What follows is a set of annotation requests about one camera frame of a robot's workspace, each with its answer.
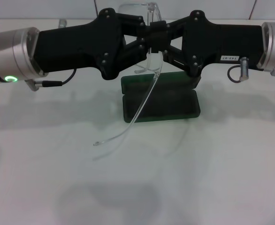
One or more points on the green glasses case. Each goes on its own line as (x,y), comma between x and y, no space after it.
(170,105)

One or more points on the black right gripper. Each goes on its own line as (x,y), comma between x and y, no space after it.
(222,43)

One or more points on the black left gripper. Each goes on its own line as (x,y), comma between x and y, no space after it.
(76,47)

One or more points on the clear transparent glasses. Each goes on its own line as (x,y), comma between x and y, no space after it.
(149,91)

